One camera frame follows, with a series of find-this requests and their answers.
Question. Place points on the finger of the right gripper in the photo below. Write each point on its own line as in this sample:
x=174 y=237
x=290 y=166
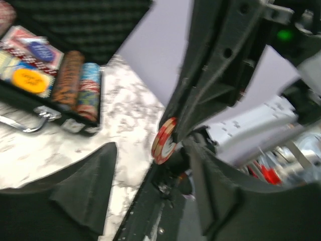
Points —
x=221 y=36

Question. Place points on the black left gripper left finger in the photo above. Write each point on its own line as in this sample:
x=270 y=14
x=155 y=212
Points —
x=70 y=204

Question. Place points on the yellow big blind button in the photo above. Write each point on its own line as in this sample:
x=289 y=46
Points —
x=29 y=80

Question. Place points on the red playing card deck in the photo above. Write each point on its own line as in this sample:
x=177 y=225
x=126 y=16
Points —
x=19 y=37

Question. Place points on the blue playing card deck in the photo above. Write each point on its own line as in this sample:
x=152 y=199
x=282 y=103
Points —
x=9 y=64

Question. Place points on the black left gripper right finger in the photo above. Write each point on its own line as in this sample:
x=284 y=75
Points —
x=235 y=206

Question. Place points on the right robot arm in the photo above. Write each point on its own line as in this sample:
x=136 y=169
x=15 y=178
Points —
x=292 y=28

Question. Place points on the blue small blind button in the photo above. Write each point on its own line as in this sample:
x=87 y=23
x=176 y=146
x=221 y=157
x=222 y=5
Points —
x=41 y=51

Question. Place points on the black poker chip case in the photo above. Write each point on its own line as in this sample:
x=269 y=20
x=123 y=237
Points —
x=89 y=33

